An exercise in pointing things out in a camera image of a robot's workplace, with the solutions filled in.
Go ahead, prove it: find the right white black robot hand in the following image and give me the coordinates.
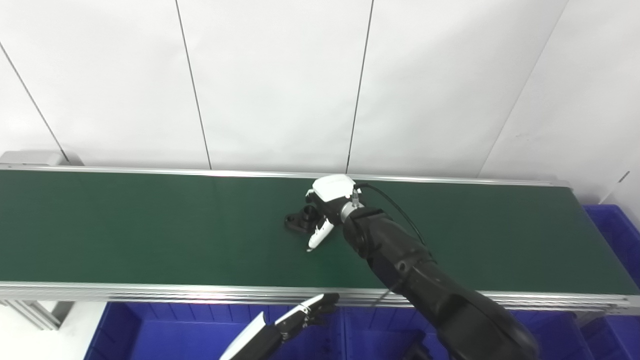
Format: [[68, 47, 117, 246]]
[[304, 174, 362, 253]]

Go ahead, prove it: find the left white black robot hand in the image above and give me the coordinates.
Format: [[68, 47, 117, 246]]
[[219, 292, 341, 360]]

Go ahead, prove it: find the black flanged machine part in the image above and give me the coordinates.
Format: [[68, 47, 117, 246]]
[[284, 204, 321, 235]]

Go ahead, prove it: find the green conveyor belt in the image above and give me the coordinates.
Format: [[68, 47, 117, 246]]
[[0, 165, 640, 314]]

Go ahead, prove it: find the aluminium conveyor support leg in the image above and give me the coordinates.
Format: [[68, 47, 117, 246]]
[[0, 299, 76, 332]]

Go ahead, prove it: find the large blue plastic bin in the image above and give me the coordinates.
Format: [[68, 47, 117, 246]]
[[575, 203, 640, 360]]

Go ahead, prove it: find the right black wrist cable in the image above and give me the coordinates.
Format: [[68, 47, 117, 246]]
[[352, 182, 439, 307]]

